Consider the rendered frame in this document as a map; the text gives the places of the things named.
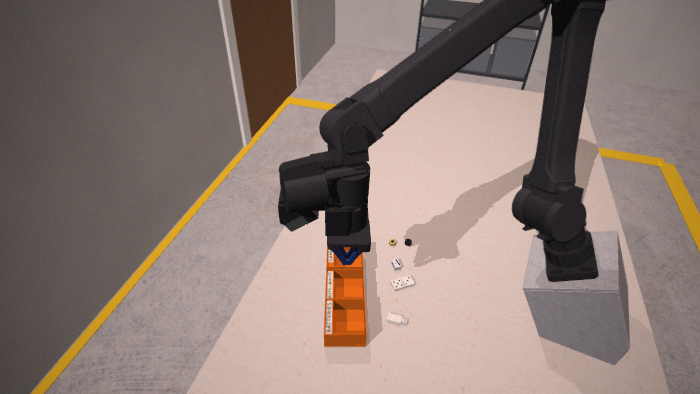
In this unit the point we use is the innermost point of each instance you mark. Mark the orange rack of bins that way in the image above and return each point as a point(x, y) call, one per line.
point(345, 313)

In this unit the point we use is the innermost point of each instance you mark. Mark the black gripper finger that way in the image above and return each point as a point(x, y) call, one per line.
point(344, 260)
point(347, 254)

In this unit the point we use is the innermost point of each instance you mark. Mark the white domino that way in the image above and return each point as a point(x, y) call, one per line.
point(402, 283)

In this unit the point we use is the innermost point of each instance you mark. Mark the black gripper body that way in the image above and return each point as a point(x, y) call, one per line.
point(359, 229)

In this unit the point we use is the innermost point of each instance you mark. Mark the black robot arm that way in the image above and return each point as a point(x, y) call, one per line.
point(343, 174)

